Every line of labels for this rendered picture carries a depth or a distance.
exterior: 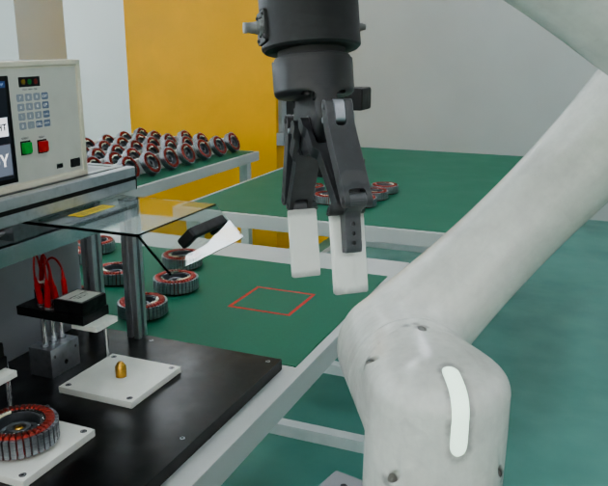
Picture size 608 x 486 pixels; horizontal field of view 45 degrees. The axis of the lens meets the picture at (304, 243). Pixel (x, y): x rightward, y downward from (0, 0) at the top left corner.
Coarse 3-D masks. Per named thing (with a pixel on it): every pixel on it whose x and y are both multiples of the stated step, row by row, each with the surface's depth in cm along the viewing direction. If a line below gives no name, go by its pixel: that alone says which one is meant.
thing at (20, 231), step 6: (6, 228) 122; (12, 228) 122; (18, 228) 123; (24, 228) 124; (30, 228) 126; (36, 228) 127; (6, 234) 123; (12, 234) 122; (18, 234) 123; (24, 234) 125; (30, 234) 126; (36, 234) 127; (6, 240) 123; (12, 240) 123
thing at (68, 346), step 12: (72, 336) 136; (36, 348) 130; (48, 348) 130; (60, 348) 131; (72, 348) 135; (36, 360) 131; (48, 360) 130; (60, 360) 132; (72, 360) 135; (36, 372) 132; (48, 372) 130; (60, 372) 132
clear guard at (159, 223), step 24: (48, 216) 124; (72, 216) 124; (96, 216) 124; (120, 216) 124; (144, 216) 124; (168, 216) 124; (192, 216) 126; (216, 216) 131; (144, 240) 112; (168, 240) 116; (216, 240) 126; (168, 264) 112
